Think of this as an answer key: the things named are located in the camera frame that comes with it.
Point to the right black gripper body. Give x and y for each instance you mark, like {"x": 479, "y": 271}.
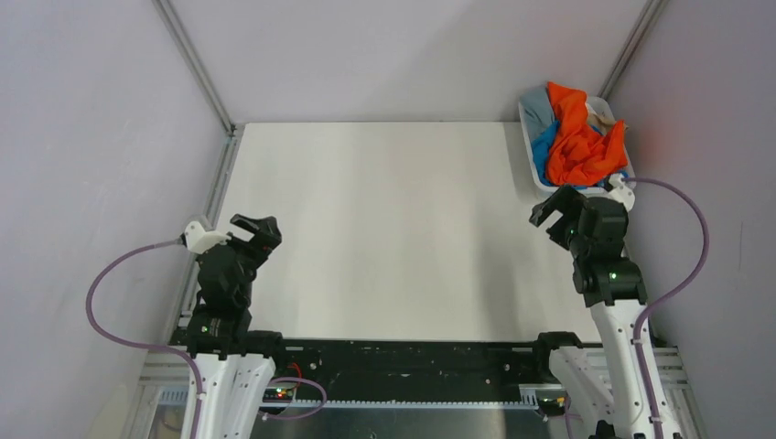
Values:
{"x": 564, "y": 232}

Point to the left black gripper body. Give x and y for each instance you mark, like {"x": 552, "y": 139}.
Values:
{"x": 256, "y": 250}

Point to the orange t shirt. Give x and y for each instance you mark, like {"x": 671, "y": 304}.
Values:
{"x": 580, "y": 156}

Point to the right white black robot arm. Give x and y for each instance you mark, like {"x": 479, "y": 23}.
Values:
{"x": 631, "y": 403}

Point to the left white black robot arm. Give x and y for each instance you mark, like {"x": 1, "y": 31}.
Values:
{"x": 230, "y": 365}

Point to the white plastic laundry basket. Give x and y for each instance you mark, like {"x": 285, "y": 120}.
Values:
{"x": 541, "y": 190}

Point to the grey blue t shirt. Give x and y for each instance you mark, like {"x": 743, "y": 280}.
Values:
{"x": 538, "y": 113}

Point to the beige t shirt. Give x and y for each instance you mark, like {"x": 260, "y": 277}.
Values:
{"x": 599, "y": 115}

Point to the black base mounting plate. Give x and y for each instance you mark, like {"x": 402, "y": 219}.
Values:
{"x": 371, "y": 371}

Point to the left controller board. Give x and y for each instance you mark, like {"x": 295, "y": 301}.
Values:
{"x": 279, "y": 395}

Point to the controller board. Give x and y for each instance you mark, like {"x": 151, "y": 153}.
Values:
{"x": 279, "y": 395}
{"x": 551, "y": 407}

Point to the right controller board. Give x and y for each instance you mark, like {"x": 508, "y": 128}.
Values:
{"x": 551, "y": 407}

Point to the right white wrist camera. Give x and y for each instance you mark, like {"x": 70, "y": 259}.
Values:
{"x": 618, "y": 190}

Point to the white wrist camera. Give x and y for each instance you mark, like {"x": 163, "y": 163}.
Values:
{"x": 199, "y": 237}
{"x": 618, "y": 190}

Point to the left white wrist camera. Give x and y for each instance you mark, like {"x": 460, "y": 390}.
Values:
{"x": 199, "y": 237}

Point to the aluminium front frame rail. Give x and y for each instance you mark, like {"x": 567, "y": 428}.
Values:
{"x": 164, "y": 382}

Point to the left aluminium corner post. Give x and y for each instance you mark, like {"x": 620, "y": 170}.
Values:
{"x": 181, "y": 39}

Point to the aluminium corner post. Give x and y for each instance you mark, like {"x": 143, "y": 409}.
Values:
{"x": 645, "y": 22}
{"x": 181, "y": 39}

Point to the right aluminium corner post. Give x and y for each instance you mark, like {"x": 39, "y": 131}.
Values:
{"x": 645, "y": 22}

